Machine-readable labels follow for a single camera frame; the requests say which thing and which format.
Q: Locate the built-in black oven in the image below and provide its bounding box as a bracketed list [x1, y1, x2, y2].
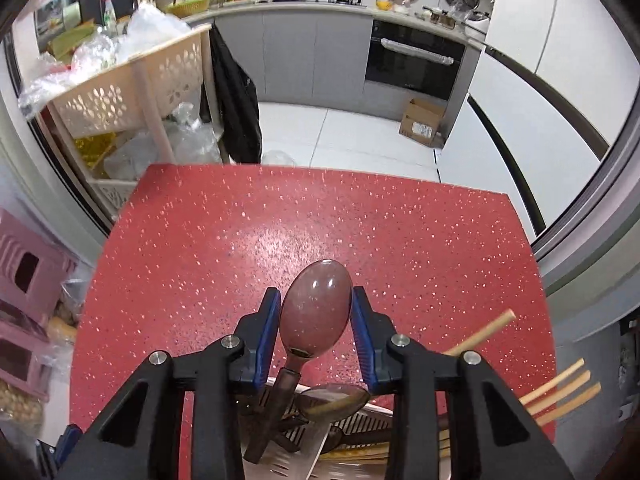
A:
[364, 20, 466, 103]

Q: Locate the wooden handled spatula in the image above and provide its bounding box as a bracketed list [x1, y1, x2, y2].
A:
[244, 308, 518, 480]

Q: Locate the beige perforated storage rack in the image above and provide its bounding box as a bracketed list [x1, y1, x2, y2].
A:
[46, 24, 229, 217]

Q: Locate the pink plastic stool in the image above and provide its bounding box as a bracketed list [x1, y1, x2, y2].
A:
[1, 210, 76, 401]

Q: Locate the dark translucent spoon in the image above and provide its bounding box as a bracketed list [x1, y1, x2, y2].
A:
[244, 259, 352, 464]

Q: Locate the black hanging garment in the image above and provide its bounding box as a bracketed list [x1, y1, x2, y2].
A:
[201, 23, 262, 164]

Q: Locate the beige utensil holder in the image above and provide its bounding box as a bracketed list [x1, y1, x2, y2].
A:
[236, 380, 394, 479]

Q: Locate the cardboard box on floor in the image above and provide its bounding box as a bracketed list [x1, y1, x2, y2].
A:
[399, 98, 446, 148]

